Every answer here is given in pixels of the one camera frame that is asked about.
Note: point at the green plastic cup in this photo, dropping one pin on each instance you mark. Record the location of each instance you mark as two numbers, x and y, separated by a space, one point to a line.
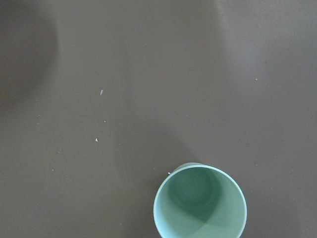
199 201

